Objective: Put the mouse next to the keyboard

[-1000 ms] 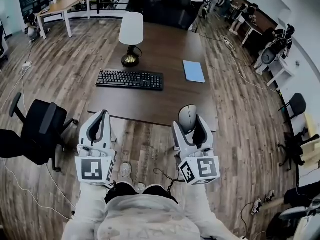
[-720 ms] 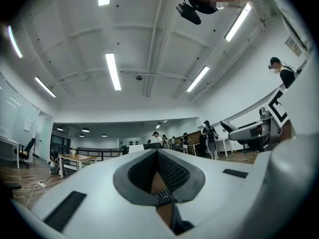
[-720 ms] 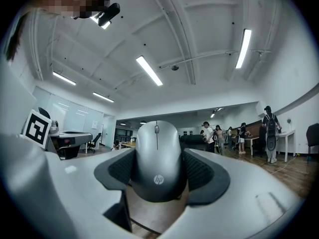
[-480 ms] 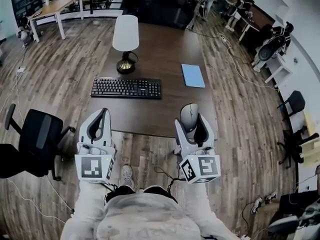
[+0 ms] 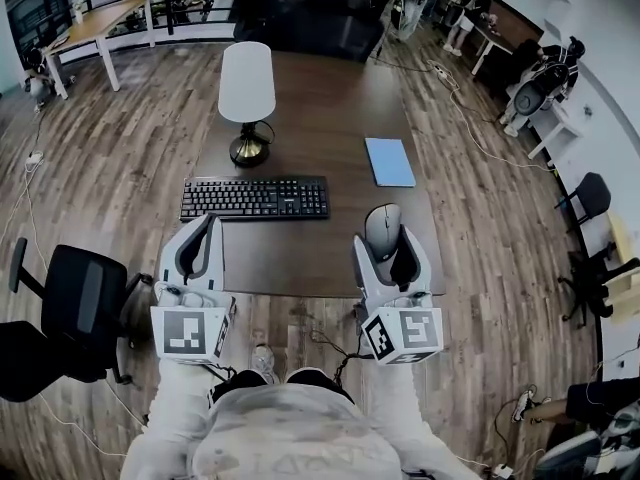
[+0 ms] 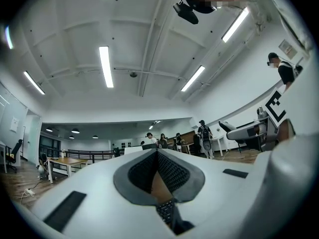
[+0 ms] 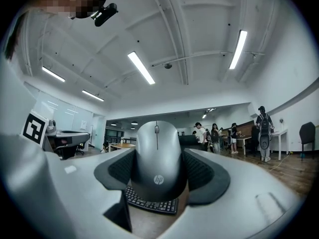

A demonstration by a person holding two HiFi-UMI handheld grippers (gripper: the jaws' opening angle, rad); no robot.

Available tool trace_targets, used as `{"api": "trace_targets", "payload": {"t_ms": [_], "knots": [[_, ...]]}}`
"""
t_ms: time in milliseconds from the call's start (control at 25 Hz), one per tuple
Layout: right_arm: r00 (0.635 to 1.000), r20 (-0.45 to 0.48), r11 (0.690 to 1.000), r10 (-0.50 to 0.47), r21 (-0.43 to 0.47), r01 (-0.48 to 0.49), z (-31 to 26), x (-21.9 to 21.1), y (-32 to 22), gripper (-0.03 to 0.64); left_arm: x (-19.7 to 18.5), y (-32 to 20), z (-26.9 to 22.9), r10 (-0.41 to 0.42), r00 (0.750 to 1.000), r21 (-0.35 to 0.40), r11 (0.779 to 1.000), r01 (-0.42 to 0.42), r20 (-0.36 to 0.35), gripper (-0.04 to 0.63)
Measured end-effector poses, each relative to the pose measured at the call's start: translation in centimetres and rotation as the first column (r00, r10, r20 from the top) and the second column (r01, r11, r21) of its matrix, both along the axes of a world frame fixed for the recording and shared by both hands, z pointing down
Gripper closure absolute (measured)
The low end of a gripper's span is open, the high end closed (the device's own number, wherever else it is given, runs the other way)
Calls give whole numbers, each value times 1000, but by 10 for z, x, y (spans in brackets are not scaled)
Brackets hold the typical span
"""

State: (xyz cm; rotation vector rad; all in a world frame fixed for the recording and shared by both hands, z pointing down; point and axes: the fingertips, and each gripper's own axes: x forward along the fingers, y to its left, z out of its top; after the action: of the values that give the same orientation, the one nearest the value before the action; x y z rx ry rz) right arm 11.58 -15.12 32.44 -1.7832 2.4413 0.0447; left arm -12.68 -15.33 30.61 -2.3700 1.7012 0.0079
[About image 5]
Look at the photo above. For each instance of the black sofa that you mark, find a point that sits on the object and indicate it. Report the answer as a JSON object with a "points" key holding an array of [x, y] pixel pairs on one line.
{"points": [[320, 23]]}

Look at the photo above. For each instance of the person's black trousers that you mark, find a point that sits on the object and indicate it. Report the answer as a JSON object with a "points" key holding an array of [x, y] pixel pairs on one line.
{"points": [[240, 380]]}

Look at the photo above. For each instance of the brown desk with white legs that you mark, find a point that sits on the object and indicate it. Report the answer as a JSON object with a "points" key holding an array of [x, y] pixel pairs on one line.
{"points": [[505, 30]]}

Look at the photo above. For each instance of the person's right forearm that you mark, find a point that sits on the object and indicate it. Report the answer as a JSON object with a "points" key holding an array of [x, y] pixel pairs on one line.
{"points": [[410, 408]]}

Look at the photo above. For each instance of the person's grey shoe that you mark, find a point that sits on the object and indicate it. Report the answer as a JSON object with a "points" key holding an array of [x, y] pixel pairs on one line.
{"points": [[262, 360]]}

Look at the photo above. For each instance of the black swivel chair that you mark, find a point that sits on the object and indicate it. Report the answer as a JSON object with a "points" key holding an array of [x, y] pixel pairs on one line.
{"points": [[590, 283]]}

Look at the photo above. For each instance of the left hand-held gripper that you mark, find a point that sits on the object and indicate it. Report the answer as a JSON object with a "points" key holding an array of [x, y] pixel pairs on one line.
{"points": [[182, 335]]}

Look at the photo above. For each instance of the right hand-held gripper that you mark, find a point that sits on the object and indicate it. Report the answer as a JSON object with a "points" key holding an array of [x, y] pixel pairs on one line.
{"points": [[415, 333]]}

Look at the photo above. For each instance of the grey computer mouse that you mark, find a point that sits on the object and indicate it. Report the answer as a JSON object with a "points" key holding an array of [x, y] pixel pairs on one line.
{"points": [[382, 225]]}

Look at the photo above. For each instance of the small black chair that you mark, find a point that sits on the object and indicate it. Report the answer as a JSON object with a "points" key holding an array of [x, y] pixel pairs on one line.
{"points": [[592, 195]]}

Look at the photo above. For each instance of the white shade brass table lamp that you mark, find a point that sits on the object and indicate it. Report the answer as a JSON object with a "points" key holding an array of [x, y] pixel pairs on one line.
{"points": [[247, 80]]}

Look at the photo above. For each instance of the pale yellow furniture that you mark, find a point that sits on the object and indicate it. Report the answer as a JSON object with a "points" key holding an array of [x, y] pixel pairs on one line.
{"points": [[625, 273]]}

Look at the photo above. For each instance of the dark framed window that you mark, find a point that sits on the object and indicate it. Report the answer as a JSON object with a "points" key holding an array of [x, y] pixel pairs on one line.
{"points": [[37, 13]]}

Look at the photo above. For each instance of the blue notebook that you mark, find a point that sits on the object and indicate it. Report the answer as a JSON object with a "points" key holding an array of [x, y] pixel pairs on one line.
{"points": [[390, 162]]}

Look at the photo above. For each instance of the white power strip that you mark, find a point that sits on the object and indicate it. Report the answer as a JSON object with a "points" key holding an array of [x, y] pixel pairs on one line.
{"points": [[34, 160], [501, 470], [440, 70]]}

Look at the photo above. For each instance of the black mesh office chair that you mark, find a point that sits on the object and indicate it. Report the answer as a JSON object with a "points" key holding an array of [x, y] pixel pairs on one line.
{"points": [[82, 293]]}

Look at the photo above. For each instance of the person's grey sweatshirt torso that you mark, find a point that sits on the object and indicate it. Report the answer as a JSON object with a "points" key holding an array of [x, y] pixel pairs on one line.
{"points": [[295, 438]]}

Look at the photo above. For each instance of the person's left forearm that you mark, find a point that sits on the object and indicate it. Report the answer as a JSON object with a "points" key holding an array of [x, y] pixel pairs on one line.
{"points": [[175, 408]]}

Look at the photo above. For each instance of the white bench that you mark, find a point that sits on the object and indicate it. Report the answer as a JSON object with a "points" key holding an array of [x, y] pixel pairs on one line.
{"points": [[557, 128]]}

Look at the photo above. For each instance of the black keyboard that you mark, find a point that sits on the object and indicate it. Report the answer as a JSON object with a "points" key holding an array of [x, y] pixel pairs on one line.
{"points": [[255, 198]]}

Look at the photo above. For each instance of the wooden table with white legs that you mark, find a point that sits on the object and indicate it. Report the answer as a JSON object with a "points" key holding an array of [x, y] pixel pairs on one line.
{"points": [[105, 18]]}

